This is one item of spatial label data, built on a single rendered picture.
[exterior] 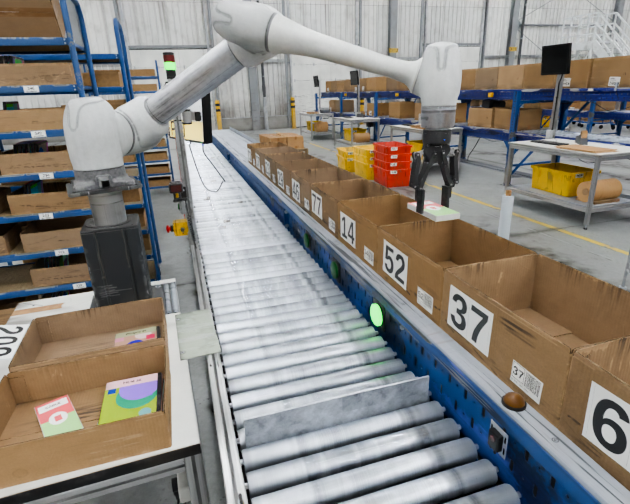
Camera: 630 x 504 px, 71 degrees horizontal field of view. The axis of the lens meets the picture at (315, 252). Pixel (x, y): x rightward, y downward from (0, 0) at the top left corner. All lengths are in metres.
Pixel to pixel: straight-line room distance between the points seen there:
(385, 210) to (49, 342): 1.33
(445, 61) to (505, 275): 0.57
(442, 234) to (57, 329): 1.31
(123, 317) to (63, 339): 0.19
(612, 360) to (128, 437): 0.96
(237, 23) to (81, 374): 1.01
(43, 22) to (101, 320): 1.57
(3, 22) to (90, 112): 1.19
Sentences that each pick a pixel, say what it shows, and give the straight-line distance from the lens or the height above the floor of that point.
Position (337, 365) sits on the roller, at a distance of 1.29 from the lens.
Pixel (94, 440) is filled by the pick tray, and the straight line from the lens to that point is 1.09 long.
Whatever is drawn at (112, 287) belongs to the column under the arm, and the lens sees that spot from 1.66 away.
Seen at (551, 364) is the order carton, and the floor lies 1.00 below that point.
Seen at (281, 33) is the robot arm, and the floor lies 1.62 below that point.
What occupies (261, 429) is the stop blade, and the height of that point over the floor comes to 0.77.
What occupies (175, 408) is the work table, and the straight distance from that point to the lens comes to 1.21.
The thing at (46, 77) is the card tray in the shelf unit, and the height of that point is 1.58.
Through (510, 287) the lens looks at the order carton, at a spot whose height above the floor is 0.96.
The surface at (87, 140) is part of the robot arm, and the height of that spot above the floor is 1.36.
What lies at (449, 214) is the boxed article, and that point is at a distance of 1.25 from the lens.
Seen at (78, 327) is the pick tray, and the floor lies 0.79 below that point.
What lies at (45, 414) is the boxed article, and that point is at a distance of 1.30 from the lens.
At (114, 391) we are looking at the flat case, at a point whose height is 0.80.
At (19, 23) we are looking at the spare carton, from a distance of 2.68.
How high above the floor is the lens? 1.48
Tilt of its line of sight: 20 degrees down
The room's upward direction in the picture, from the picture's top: 2 degrees counter-clockwise
